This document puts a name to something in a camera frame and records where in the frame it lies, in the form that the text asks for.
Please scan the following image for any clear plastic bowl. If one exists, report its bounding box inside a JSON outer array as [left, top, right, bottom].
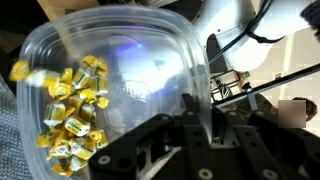
[[16, 4, 214, 180]]

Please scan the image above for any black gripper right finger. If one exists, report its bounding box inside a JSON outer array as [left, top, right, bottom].
[[211, 106, 320, 180]]

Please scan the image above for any blue towel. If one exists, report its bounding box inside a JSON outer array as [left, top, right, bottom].
[[0, 74, 34, 180]]

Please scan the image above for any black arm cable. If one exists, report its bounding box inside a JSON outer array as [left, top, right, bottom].
[[208, 0, 288, 64]]

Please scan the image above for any person head dark hair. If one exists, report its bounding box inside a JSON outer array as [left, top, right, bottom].
[[278, 96, 319, 129]]

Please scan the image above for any black metal beam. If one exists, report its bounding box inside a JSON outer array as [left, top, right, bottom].
[[213, 63, 320, 109]]

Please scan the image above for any yellow candy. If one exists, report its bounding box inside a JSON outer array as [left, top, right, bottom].
[[69, 138, 98, 161], [46, 133, 73, 161], [96, 96, 110, 110], [43, 101, 67, 128], [64, 115, 92, 138], [26, 69, 61, 88], [50, 163, 74, 178], [81, 54, 99, 69], [89, 75, 109, 97], [95, 57, 108, 78], [67, 94, 84, 111], [59, 67, 74, 85], [79, 88, 98, 105], [89, 129, 109, 149], [35, 128, 56, 149], [79, 103, 98, 125], [71, 66, 91, 90], [48, 83, 73, 101], [9, 59, 30, 83], [68, 155, 88, 173]]

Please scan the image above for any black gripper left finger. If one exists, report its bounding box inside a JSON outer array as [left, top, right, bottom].
[[88, 93, 214, 180]]

